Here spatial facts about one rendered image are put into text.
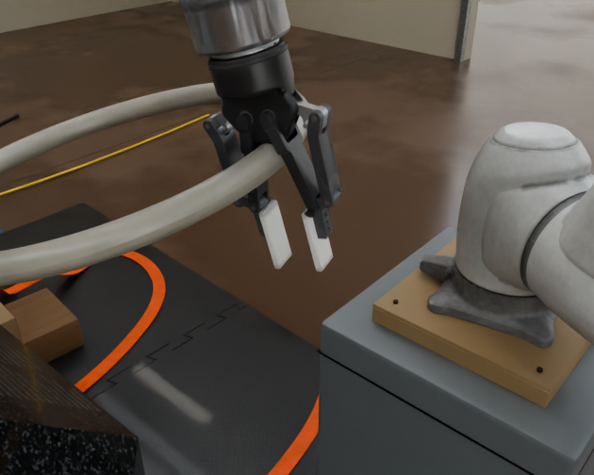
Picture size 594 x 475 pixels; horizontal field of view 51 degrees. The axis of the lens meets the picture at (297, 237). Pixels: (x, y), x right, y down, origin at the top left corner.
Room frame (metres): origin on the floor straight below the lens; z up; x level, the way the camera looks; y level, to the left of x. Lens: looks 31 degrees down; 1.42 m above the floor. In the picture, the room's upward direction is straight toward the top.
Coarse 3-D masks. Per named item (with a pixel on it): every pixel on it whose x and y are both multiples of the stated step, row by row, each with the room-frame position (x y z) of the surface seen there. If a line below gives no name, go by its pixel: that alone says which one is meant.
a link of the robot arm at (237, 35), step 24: (192, 0) 0.55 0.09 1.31; (216, 0) 0.54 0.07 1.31; (240, 0) 0.54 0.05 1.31; (264, 0) 0.55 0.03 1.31; (192, 24) 0.55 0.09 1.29; (216, 24) 0.54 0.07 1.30; (240, 24) 0.54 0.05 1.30; (264, 24) 0.55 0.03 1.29; (288, 24) 0.57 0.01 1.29; (216, 48) 0.54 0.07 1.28; (240, 48) 0.54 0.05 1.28; (264, 48) 0.56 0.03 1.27
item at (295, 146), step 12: (264, 120) 0.55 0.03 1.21; (276, 132) 0.55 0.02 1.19; (300, 132) 0.58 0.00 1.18; (276, 144) 0.55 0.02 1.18; (288, 144) 0.55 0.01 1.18; (300, 144) 0.57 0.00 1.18; (288, 156) 0.55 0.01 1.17; (300, 156) 0.56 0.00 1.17; (288, 168) 0.56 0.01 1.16; (300, 168) 0.55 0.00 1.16; (312, 168) 0.57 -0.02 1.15; (300, 180) 0.55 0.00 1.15; (312, 180) 0.56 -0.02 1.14; (300, 192) 0.55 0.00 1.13; (312, 192) 0.55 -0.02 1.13; (312, 204) 0.55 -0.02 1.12; (312, 216) 0.54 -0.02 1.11
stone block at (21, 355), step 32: (0, 352) 0.80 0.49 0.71; (32, 352) 0.86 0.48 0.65; (0, 384) 0.67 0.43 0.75; (32, 384) 0.72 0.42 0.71; (64, 384) 0.78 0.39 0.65; (0, 416) 0.58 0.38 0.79; (32, 416) 0.61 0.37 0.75; (64, 416) 0.66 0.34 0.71; (96, 416) 0.71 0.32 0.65; (0, 448) 0.54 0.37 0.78; (32, 448) 0.57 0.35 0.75; (64, 448) 0.60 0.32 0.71; (96, 448) 0.63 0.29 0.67; (128, 448) 0.67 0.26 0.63
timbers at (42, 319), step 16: (16, 304) 1.69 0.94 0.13; (32, 304) 1.69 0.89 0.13; (48, 304) 1.69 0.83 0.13; (16, 320) 1.60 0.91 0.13; (32, 320) 1.60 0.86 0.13; (48, 320) 1.60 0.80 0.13; (64, 320) 1.60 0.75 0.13; (32, 336) 1.52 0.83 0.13; (48, 336) 1.54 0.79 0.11; (64, 336) 1.57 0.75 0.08; (80, 336) 1.61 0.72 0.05; (48, 352) 1.53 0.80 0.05; (64, 352) 1.56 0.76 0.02
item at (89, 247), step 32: (160, 96) 0.90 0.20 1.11; (192, 96) 0.88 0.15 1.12; (64, 128) 0.86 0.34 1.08; (96, 128) 0.88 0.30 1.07; (0, 160) 0.78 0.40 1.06; (256, 160) 0.54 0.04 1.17; (192, 192) 0.49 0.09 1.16; (224, 192) 0.50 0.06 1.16; (128, 224) 0.46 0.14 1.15; (160, 224) 0.46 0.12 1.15; (192, 224) 0.48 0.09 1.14; (0, 256) 0.44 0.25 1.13; (32, 256) 0.44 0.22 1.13; (64, 256) 0.44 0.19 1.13; (96, 256) 0.44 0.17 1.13
